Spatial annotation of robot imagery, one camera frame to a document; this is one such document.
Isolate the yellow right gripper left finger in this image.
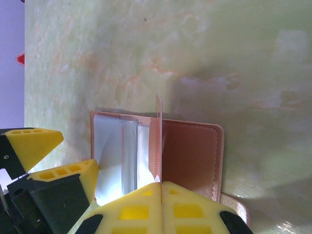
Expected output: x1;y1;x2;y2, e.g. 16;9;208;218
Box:
69;182;163;234

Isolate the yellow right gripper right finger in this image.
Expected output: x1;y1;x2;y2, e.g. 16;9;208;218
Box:
160;181;254;234

